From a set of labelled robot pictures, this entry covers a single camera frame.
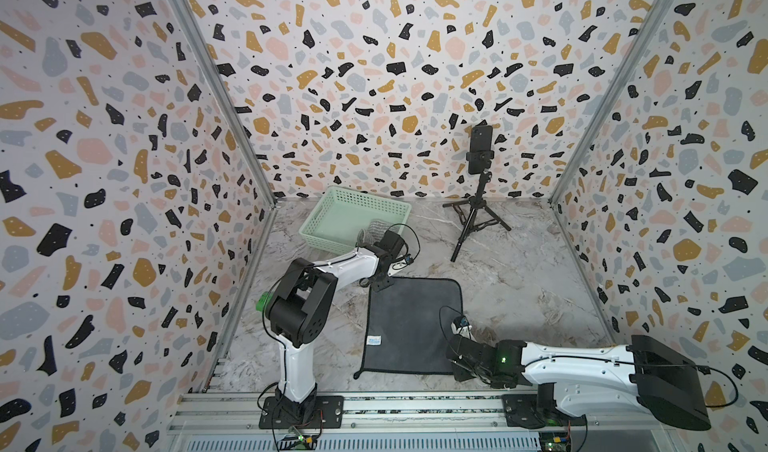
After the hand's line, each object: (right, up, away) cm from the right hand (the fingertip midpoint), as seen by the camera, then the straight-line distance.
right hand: (452, 367), depth 81 cm
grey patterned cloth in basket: (-24, +36, +28) cm, 52 cm away
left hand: (-21, +23, +16) cm, 35 cm away
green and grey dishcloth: (-12, +9, +9) cm, 17 cm away
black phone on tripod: (+10, +60, +9) cm, 62 cm away
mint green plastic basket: (-41, +42, +35) cm, 68 cm away
